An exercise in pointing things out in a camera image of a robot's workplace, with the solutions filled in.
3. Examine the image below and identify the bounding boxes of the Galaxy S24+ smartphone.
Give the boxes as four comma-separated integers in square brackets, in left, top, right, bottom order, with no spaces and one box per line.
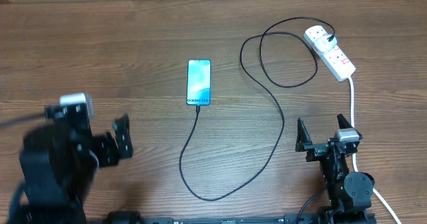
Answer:
[186,59,211,105]

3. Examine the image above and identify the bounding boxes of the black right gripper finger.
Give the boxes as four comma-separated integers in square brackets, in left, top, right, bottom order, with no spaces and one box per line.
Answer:
[337,114,352,129]
[295,118,313,152]

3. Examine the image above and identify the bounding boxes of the white power strip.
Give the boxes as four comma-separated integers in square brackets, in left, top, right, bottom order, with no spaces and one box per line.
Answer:
[304,25,356,81]

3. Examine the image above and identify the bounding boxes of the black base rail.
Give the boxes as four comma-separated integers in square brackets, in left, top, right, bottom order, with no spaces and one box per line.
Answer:
[106,210,378,224]

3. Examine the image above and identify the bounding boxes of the white power strip cord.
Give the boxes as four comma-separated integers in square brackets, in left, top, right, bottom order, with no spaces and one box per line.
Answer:
[347,77,403,224]

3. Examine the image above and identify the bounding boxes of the white charger plug adapter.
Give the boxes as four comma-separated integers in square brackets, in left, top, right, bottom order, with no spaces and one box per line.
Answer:
[314,34,338,53]

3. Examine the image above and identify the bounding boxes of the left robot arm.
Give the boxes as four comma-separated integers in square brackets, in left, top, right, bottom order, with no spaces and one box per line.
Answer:
[8,103,133,223]

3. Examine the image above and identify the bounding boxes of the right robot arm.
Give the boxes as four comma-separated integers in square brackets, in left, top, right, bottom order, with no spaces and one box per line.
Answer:
[296,114,376,224]

